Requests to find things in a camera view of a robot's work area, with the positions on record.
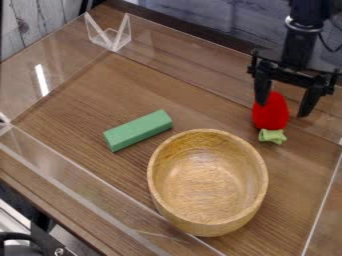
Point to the green foam block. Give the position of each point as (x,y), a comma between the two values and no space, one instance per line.
(138,130)

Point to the black mount bracket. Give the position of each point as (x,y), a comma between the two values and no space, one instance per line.
(48,243)

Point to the clear acrylic enclosure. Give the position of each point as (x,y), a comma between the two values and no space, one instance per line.
(66,90)

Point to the red plush strawberry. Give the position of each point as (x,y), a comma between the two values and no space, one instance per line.
(271,118)

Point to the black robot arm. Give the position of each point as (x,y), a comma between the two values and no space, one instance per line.
(295,63)

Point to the wooden bowl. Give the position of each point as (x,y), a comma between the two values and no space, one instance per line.
(208,181)

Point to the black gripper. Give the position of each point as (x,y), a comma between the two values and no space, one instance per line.
(267,71)

